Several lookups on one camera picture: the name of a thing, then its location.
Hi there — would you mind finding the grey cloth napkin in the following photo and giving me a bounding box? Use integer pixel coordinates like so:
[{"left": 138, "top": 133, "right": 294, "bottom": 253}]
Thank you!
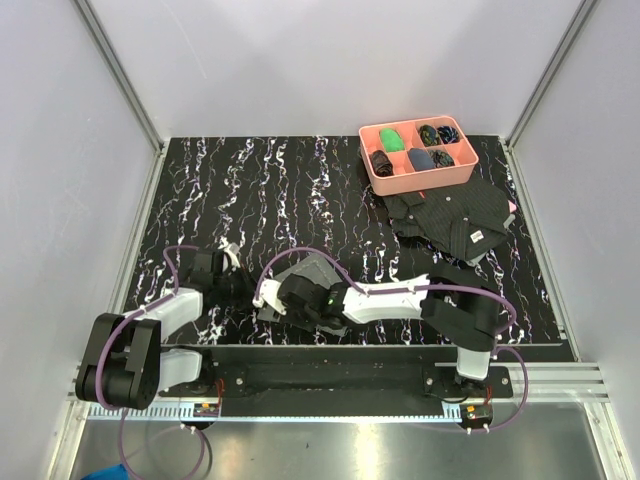
[{"left": 257, "top": 253, "right": 347, "bottom": 338}]

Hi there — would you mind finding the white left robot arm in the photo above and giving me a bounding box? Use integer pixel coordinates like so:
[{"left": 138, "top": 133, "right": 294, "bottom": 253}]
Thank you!
[{"left": 75, "top": 242, "right": 255, "bottom": 410}]

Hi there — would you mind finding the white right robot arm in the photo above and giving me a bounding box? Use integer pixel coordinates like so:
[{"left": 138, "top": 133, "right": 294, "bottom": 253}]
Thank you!
[{"left": 253, "top": 270, "right": 500, "bottom": 397}]

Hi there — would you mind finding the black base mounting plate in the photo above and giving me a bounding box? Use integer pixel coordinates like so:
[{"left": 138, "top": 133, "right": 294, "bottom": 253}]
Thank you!
[{"left": 163, "top": 346, "right": 514, "bottom": 421}]

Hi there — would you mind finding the brown patterned rolled tie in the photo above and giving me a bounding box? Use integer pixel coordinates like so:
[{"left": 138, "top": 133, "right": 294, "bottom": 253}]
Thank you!
[{"left": 369, "top": 150, "right": 394, "bottom": 178}]

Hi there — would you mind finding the pink divided organizer box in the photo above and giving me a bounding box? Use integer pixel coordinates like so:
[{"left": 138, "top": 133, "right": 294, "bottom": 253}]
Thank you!
[{"left": 359, "top": 116, "right": 478, "bottom": 196}]

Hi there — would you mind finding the dark striped button shirt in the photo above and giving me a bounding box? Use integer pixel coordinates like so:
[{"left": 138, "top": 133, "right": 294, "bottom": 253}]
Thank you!
[{"left": 383, "top": 175, "right": 511, "bottom": 262}]

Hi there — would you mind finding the green rolled cloth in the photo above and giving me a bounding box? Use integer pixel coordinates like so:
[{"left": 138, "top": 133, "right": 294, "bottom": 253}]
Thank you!
[{"left": 379, "top": 128, "right": 405, "bottom": 152}]

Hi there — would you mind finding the blue-grey rolled cloth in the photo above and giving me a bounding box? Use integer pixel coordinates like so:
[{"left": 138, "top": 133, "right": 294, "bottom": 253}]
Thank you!
[{"left": 407, "top": 148, "right": 435, "bottom": 172}]

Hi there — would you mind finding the teal paisley rolled tie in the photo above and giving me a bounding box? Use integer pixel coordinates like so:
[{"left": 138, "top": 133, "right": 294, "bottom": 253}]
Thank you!
[{"left": 428, "top": 150, "right": 455, "bottom": 168}]

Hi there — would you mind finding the blue cloth scrap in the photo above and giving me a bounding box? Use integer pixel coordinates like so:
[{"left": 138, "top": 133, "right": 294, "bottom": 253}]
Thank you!
[{"left": 82, "top": 464, "right": 129, "bottom": 480}]

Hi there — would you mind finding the olive floral rolled tie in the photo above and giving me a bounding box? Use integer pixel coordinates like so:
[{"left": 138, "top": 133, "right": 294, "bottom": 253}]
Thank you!
[{"left": 418, "top": 124, "right": 441, "bottom": 147}]

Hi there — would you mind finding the navy striped rolled tie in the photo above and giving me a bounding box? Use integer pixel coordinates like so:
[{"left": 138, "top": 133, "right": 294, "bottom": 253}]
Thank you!
[{"left": 437, "top": 125, "right": 460, "bottom": 144}]

